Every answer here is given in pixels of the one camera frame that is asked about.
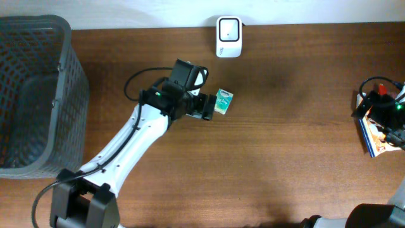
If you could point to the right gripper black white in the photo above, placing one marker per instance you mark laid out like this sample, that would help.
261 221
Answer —
382 102

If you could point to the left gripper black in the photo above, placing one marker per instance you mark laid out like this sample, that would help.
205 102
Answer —
208 106

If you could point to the orange tissue pack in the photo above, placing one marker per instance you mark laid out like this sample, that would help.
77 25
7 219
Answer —
360 104

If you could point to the red Hacks candy bag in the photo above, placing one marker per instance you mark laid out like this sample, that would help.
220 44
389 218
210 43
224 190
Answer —
382 90

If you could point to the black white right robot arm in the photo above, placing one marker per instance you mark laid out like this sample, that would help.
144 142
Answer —
390 214

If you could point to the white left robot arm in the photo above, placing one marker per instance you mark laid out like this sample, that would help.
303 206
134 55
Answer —
88 197

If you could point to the white barcode scanner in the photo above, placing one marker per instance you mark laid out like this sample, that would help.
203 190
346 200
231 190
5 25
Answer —
228 37

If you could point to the grey plastic mesh basket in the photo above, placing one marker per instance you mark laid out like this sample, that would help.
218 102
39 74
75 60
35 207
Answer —
44 98

